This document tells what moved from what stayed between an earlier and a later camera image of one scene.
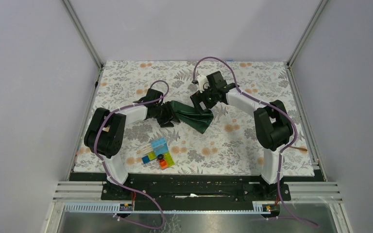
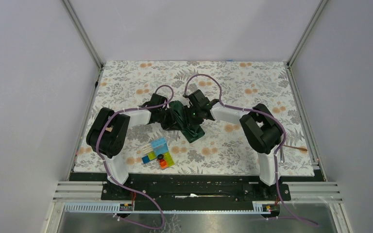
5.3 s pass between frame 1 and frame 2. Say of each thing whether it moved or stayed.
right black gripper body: moved
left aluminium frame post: stayed
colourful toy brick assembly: stayed
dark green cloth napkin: moved
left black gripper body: stayed
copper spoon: stayed
